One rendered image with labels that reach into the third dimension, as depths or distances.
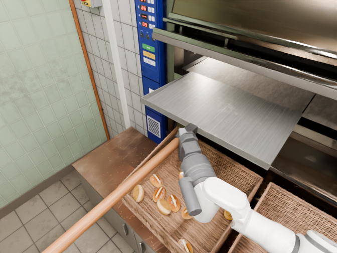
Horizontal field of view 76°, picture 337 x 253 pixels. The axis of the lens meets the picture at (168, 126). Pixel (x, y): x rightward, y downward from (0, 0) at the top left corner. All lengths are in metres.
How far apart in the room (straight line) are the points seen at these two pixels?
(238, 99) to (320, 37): 0.36
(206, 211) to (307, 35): 0.59
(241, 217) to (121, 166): 1.04
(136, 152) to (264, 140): 0.95
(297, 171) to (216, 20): 0.69
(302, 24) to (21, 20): 1.46
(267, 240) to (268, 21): 0.64
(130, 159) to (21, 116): 0.84
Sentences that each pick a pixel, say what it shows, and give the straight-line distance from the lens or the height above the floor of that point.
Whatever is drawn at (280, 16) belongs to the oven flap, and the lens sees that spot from 0.83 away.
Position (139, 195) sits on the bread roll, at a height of 0.65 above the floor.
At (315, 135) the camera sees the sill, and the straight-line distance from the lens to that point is 0.95.
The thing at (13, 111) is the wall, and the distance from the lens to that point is 1.81.
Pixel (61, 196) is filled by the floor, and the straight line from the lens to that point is 2.20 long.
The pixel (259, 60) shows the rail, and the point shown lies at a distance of 0.73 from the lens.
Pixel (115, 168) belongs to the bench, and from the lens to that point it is 1.47.
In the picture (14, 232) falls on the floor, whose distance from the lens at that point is 2.21.
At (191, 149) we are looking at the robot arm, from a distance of 0.65.
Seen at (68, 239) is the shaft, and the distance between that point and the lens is 0.59.
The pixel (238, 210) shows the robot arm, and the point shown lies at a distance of 0.56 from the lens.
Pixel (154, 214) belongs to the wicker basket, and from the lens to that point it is 1.26.
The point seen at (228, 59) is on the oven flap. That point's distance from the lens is 0.77.
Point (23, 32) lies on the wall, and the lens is 1.68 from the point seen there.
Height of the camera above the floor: 1.72
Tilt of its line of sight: 42 degrees down
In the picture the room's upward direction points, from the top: 1 degrees counter-clockwise
